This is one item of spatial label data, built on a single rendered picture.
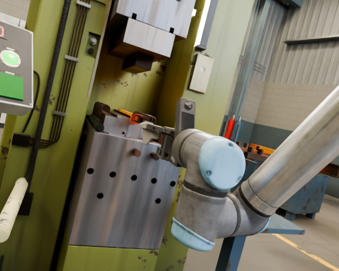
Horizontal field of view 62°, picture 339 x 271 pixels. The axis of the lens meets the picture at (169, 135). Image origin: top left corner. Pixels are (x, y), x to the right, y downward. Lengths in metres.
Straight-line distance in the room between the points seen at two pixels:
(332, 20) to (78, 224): 9.66
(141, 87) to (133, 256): 0.90
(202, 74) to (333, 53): 8.45
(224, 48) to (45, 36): 0.81
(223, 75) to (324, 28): 8.84
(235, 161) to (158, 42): 0.77
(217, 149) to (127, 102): 1.18
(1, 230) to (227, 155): 0.64
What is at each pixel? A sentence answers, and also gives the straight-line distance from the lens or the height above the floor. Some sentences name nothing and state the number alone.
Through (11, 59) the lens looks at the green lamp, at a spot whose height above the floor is 1.09.
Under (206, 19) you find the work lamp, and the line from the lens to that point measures 1.41.
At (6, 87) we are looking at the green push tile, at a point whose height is 1.00.
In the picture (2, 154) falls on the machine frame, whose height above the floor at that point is 0.62.
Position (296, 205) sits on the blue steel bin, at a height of 0.25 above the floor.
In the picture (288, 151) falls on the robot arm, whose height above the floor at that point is 1.03.
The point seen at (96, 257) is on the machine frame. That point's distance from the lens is 1.25.
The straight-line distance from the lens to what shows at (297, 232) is 1.25.
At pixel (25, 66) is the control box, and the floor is 1.08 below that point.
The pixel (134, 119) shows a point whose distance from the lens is 1.14.
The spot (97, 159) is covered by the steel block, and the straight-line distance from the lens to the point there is 1.10.
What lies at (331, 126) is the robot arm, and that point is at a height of 1.09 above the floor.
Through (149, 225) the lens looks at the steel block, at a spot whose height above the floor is 0.57.
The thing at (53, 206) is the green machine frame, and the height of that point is 0.53.
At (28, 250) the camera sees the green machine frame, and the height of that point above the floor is 0.33.
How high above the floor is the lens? 1.04
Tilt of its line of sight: 4 degrees down
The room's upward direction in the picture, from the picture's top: 14 degrees clockwise
